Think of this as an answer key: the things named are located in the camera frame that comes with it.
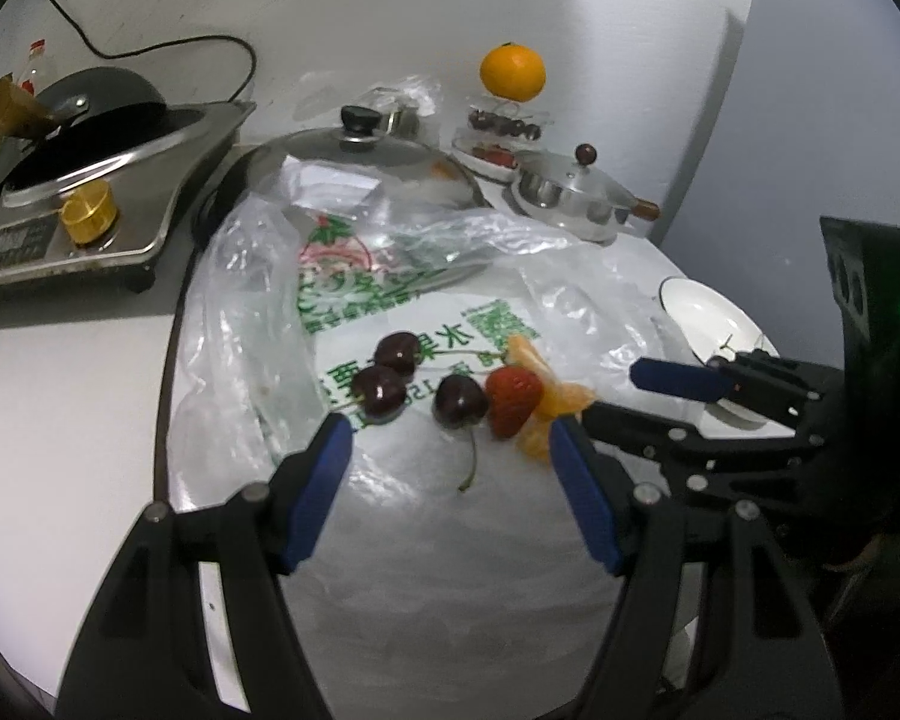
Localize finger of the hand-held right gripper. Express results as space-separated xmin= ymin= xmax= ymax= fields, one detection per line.
xmin=630 ymin=349 xmax=830 ymax=436
xmin=581 ymin=399 xmax=818 ymax=500

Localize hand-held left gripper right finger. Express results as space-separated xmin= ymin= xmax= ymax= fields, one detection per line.
xmin=547 ymin=416 xmax=845 ymax=720

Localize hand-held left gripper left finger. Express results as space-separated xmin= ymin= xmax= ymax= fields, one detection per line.
xmin=56 ymin=412 xmax=355 ymax=720

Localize white plate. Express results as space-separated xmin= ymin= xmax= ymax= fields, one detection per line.
xmin=658 ymin=277 xmax=781 ymax=428

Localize dark red cherry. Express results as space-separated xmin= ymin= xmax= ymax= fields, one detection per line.
xmin=373 ymin=331 xmax=421 ymax=377
xmin=433 ymin=375 xmax=490 ymax=494
xmin=351 ymin=366 xmax=408 ymax=425

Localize clear printed plastic bag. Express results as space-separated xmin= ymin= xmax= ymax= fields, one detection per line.
xmin=166 ymin=191 xmax=721 ymax=720

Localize red strawberry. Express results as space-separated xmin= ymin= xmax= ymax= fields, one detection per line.
xmin=484 ymin=366 xmax=545 ymax=442

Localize person's right hand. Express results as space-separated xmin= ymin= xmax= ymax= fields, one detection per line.
xmin=825 ymin=540 xmax=882 ymax=578

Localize small steel pot with lid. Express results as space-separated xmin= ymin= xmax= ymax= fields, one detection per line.
xmin=510 ymin=142 xmax=661 ymax=245

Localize white paper slip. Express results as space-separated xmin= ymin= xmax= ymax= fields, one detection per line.
xmin=281 ymin=156 xmax=380 ymax=200

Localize pile of dark cherries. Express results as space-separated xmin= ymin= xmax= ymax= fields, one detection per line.
xmin=469 ymin=111 xmax=541 ymax=137

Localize clear tiered fruit stand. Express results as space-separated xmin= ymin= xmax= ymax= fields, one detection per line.
xmin=450 ymin=94 xmax=552 ymax=185

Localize glass lid with black knob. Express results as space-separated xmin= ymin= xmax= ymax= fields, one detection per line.
xmin=225 ymin=106 xmax=488 ymax=271

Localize steel induction cooker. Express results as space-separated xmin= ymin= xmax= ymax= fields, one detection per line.
xmin=0 ymin=101 xmax=260 ymax=312

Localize whole orange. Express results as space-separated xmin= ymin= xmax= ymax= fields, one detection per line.
xmin=480 ymin=43 xmax=547 ymax=102

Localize metal cup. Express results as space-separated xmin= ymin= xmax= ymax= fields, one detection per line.
xmin=379 ymin=106 xmax=421 ymax=137

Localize crumpled clear plastic bag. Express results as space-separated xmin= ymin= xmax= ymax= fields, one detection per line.
xmin=300 ymin=71 xmax=440 ymax=140

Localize black wok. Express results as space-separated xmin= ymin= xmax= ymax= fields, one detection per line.
xmin=0 ymin=67 xmax=196 ymax=196

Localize red label bottle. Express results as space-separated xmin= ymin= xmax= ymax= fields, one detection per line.
xmin=15 ymin=37 xmax=50 ymax=98

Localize black cooker cable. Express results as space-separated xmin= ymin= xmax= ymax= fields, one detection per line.
xmin=22 ymin=0 xmax=260 ymax=102

